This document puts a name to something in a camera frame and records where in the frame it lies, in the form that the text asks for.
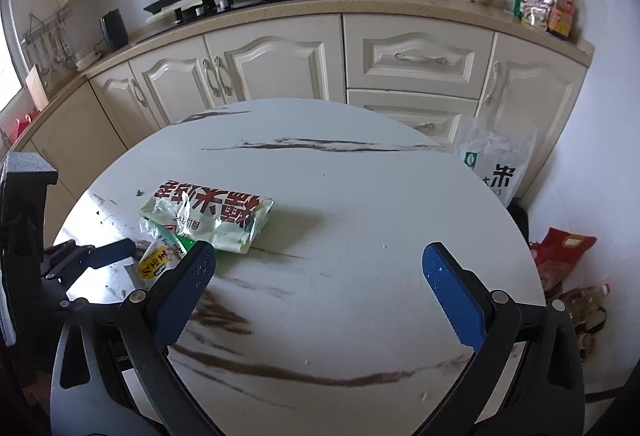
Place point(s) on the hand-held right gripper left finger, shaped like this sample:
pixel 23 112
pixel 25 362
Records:
pixel 185 296

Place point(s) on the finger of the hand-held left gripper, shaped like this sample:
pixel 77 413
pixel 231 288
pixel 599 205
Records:
pixel 57 293
pixel 112 252

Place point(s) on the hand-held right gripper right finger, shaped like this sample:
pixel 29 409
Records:
pixel 452 296

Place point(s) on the white packet yellow label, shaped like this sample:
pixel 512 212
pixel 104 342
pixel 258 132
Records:
pixel 155 266

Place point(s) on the green plastic bag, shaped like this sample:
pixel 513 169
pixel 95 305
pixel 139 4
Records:
pixel 184 243

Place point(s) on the large white bag red print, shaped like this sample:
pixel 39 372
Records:
pixel 215 211

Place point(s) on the red cloth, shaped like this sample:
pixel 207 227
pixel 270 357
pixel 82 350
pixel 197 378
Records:
pixel 20 126

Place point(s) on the red plastic bag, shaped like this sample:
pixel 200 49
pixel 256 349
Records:
pixel 565 256

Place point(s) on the large cooking oil bottle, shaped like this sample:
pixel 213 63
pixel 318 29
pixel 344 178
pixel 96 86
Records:
pixel 582 311

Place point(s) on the wooden cutting board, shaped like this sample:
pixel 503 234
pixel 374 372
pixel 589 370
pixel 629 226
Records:
pixel 36 89

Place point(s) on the clear plastic rice bag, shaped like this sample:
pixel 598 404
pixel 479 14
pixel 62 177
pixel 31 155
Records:
pixel 495 161

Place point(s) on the kitchen window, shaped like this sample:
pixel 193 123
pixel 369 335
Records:
pixel 7 81

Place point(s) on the stack of white bowls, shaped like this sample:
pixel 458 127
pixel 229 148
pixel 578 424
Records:
pixel 89 59

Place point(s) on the black electric kettle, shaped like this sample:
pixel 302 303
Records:
pixel 114 30

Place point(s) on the round white marble table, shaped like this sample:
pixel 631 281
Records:
pixel 280 61

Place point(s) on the beige kitchen countertop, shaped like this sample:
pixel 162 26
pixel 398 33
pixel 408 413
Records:
pixel 400 1

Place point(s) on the amber oil bottle red label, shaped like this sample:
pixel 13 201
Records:
pixel 561 9

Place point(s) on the wall utensil rack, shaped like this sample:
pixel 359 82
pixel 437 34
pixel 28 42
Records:
pixel 47 41

